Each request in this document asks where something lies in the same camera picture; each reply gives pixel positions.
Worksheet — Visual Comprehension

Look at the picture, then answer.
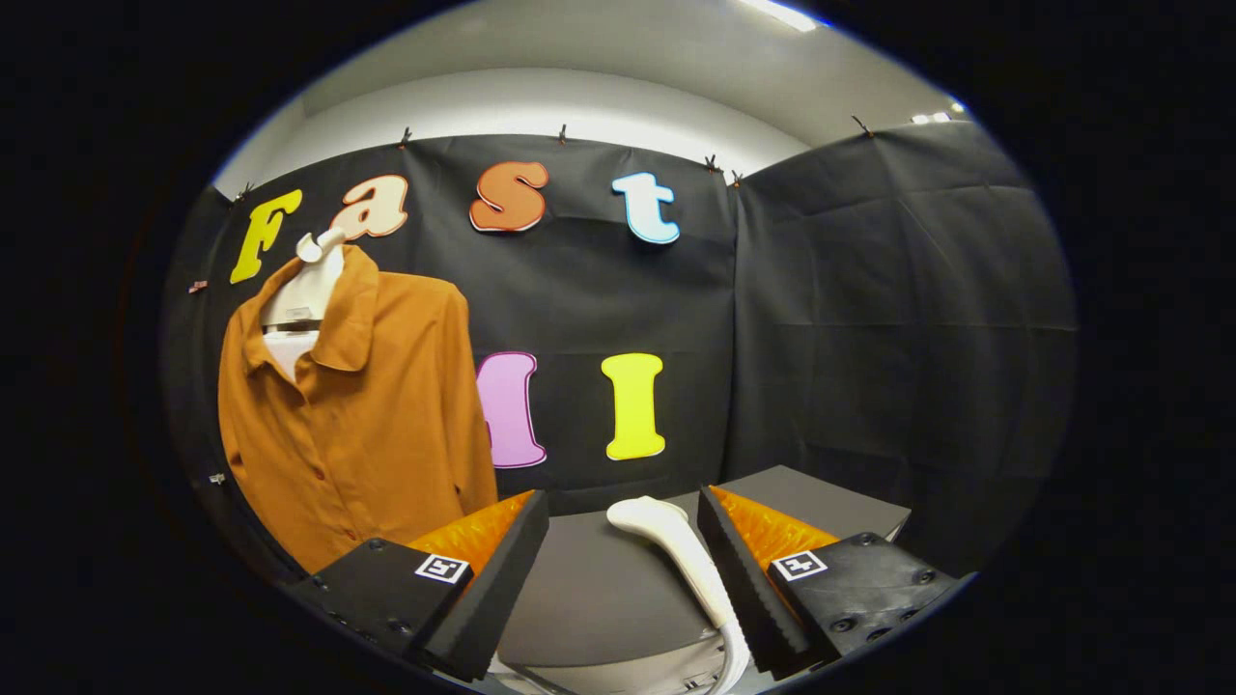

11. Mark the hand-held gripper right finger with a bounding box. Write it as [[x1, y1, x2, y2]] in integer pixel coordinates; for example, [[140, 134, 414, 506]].
[[697, 486, 976, 681]]

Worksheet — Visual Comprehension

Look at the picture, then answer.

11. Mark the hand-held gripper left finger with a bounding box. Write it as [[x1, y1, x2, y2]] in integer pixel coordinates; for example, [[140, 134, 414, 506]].
[[285, 490, 549, 684]]

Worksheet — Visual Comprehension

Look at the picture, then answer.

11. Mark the orange-brown button shirt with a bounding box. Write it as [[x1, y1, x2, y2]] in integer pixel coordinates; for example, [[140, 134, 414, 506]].
[[217, 243, 499, 575]]

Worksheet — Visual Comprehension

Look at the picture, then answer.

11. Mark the black backdrop cloth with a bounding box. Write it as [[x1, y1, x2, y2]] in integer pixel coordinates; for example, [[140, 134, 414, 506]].
[[162, 121, 1078, 580]]

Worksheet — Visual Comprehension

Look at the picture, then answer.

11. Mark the white mannequin torso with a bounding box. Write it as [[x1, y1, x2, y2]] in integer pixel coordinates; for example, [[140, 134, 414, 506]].
[[261, 227, 347, 382]]

